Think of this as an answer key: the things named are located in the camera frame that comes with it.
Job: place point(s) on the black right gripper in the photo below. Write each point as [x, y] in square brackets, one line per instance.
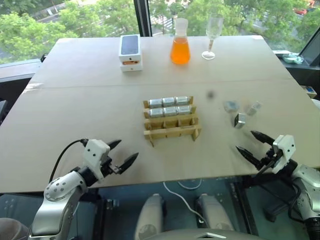
[268, 160]

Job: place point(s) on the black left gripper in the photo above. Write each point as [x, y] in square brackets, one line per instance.
[109, 168]

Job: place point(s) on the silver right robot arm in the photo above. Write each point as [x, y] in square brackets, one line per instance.
[306, 190]

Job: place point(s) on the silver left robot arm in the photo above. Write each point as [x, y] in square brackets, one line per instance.
[58, 197]

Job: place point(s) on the wooden slotted rack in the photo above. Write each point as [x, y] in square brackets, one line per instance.
[172, 128]

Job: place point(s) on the black stand foot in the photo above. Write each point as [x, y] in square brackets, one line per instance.
[276, 208]

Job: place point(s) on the grey rounded robot leg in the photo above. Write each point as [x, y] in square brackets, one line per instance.
[148, 217]
[213, 212]

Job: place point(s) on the white flat object on sill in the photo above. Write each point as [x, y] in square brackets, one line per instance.
[281, 52]

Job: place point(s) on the glass flask with orange liquid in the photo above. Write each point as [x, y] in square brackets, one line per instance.
[180, 51]

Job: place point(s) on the clear wine glass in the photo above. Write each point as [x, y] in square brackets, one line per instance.
[212, 32]

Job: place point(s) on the slanted dark window frame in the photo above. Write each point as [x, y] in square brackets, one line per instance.
[310, 50]

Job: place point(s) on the dark window frame post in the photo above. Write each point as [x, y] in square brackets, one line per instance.
[142, 17]

